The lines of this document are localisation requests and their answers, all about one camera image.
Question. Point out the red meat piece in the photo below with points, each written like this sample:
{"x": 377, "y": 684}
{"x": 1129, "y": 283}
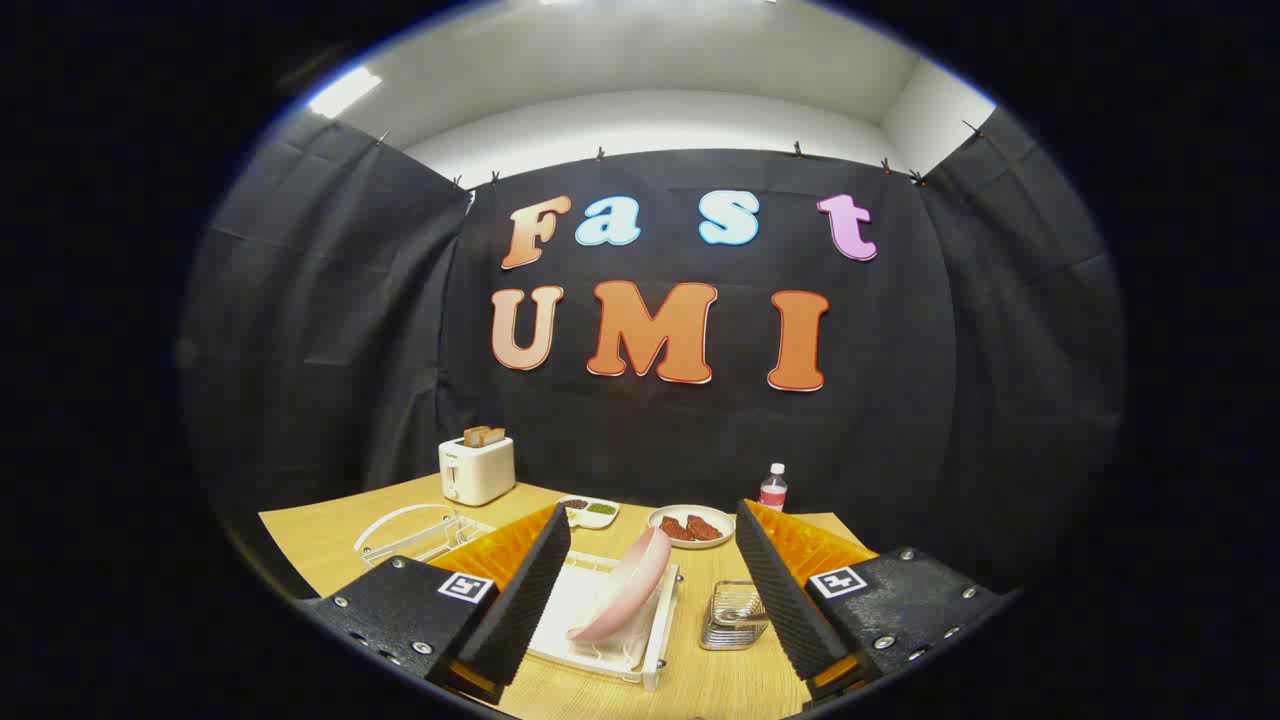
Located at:
{"x": 704, "y": 528}
{"x": 673, "y": 529}

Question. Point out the white divided snack dish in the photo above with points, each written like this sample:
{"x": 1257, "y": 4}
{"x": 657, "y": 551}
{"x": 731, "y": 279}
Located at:
{"x": 595, "y": 512}

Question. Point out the white plate with meat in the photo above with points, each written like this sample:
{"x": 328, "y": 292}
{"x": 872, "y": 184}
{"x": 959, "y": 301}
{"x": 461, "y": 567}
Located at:
{"x": 715, "y": 515}

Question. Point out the ceiling light panel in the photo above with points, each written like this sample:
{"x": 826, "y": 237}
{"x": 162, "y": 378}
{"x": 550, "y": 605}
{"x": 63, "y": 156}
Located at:
{"x": 344, "y": 92}

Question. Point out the clear water bottle red label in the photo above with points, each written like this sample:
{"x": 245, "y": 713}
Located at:
{"x": 773, "y": 492}

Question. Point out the pink plate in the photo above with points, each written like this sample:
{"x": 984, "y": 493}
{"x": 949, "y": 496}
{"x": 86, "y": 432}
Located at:
{"x": 625, "y": 590}

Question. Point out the white toaster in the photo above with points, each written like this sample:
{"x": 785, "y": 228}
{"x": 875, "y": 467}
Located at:
{"x": 478, "y": 472}

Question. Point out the brown toast slice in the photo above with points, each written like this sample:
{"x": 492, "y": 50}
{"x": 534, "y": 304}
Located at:
{"x": 474, "y": 436}
{"x": 496, "y": 437}

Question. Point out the black backdrop cloth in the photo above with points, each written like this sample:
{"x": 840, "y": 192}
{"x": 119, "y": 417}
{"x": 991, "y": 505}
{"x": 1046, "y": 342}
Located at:
{"x": 400, "y": 300}

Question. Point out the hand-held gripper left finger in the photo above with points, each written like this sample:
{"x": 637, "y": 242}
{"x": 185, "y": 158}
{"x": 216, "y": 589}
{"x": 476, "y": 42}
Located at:
{"x": 520, "y": 600}

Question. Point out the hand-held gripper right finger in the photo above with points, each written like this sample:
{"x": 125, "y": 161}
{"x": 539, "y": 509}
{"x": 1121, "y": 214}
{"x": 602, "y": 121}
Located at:
{"x": 775, "y": 590}

